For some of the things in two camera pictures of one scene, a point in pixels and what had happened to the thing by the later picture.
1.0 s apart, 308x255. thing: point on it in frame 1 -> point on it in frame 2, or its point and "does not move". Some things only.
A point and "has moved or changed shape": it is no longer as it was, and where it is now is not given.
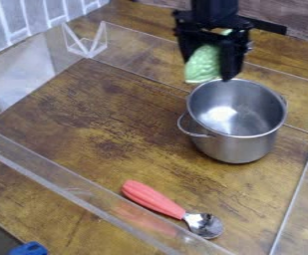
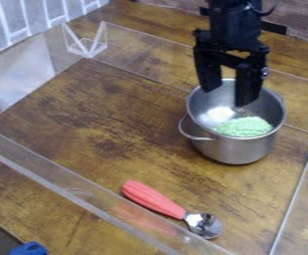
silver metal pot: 234,119 does not move
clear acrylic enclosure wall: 24,69 does not move
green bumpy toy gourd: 203,64 has moved or changed shape
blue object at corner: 31,248 does not move
